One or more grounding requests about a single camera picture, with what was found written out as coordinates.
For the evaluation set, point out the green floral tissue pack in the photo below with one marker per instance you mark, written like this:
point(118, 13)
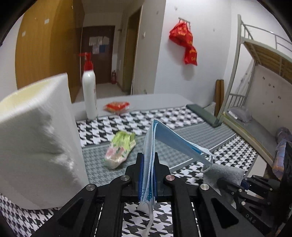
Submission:
point(120, 147)

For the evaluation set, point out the grey pillow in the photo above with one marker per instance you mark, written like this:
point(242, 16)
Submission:
point(241, 113)

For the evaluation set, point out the wooden wardrobe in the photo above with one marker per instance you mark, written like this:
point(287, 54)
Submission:
point(49, 43)

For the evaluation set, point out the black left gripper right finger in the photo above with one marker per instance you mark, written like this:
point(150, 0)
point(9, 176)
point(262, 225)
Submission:
point(199, 212)

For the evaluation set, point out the red snack packet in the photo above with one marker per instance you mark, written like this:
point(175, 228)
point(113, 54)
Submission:
point(117, 107)

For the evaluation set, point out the black smartphone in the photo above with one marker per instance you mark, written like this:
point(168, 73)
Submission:
point(205, 115)

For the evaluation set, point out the white pump bottle red top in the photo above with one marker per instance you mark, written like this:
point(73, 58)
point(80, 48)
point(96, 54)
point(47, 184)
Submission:
point(89, 86)

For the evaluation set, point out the red fire extinguisher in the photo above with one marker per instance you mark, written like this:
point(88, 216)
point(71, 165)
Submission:
point(113, 77)

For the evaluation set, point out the white styrofoam box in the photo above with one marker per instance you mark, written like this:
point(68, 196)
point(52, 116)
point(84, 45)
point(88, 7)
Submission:
point(42, 164)

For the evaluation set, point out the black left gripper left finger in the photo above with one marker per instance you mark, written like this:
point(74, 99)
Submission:
point(97, 211)

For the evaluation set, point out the wall coat hook rack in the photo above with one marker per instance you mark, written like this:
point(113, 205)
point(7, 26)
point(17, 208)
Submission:
point(184, 20)

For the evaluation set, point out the red hanging bag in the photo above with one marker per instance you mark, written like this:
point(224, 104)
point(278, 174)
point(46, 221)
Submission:
point(182, 36)

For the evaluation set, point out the metal bunk bed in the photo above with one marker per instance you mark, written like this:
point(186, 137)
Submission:
point(261, 81)

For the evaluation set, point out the dark brown entrance door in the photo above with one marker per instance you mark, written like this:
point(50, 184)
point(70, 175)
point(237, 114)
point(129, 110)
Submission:
point(98, 40)

